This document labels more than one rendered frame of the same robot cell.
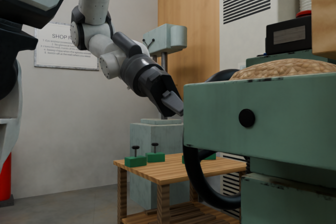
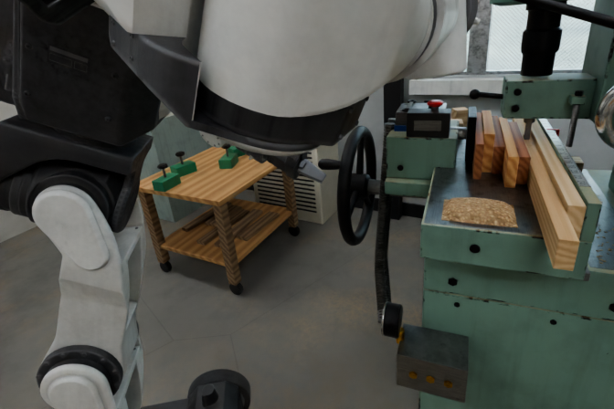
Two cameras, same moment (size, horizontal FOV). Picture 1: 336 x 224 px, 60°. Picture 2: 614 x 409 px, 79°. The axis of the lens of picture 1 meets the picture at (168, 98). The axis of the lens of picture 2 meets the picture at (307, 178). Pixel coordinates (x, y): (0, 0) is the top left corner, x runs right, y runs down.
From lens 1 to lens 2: 0.47 m
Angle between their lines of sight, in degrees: 36
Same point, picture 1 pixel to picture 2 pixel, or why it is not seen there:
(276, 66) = (484, 216)
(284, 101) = (499, 243)
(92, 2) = not seen: hidden behind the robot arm
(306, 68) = (502, 220)
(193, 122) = (430, 246)
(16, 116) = (140, 224)
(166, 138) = (172, 132)
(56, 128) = not seen: outside the picture
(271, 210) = (448, 266)
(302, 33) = (439, 126)
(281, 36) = (420, 125)
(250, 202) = (432, 263)
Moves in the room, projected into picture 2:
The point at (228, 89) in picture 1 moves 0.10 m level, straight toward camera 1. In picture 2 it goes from (461, 233) to (517, 273)
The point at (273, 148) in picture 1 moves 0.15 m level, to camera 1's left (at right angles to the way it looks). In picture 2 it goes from (489, 262) to (410, 304)
